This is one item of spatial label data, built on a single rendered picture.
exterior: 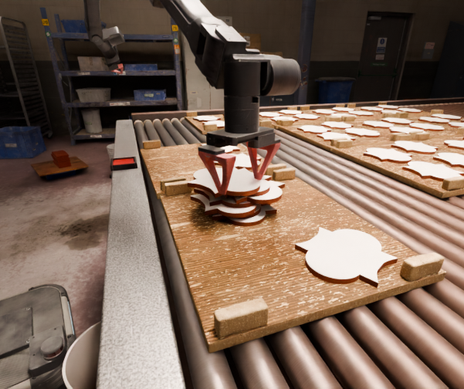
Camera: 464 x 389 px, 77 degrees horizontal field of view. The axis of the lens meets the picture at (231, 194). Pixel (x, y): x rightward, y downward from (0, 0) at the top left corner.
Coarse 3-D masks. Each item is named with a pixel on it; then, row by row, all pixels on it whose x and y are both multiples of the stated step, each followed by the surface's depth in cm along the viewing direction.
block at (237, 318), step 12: (252, 300) 33; (216, 312) 31; (228, 312) 31; (240, 312) 31; (252, 312) 31; (264, 312) 32; (216, 324) 31; (228, 324) 31; (240, 324) 31; (252, 324) 32
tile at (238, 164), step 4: (236, 156) 90; (240, 156) 90; (244, 156) 90; (248, 156) 90; (236, 160) 86; (240, 160) 86; (244, 160) 86; (248, 160) 86; (260, 160) 89; (216, 164) 85; (220, 164) 84; (236, 164) 82; (240, 164) 82; (244, 164) 82; (248, 164) 82; (236, 168) 82; (240, 168) 82; (248, 168) 81
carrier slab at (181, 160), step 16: (192, 144) 106; (240, 144) 106; (144, 160) 89; (160, 160) 89; (176, 160) 89; (192, 160) 89; (160, 176) 77; (176, 176) 77; (192, 176) 77; (272, 176) 77; (160, 192) 67
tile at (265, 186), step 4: (244, 168) 65; (248, 172) 62; (264, 176) 60; (268, 176) 60; (260, 180) 58; (264, 180) 58; (268, 180) 60; (260, 184) 56; (264, 184) 56; (268, 184) 56; (260, 188) 54; (264, 188) 54; (268, 188) 55; (256, 192) 53; (260, 192) 53; (264, 192) 54; (228, 196) 53; (248, 196) 53; (252, 196) 53
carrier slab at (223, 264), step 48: (192, 192) 67; (288, 192) 67; (192, 240) 49; (240, 240) 49; (288, 240) 49; (384, 240) 49; (192, 288) 38; (240, 288) 38; (288, 288) 38; (336, 288) 38; (384, 288) 38; (240, 336) 32
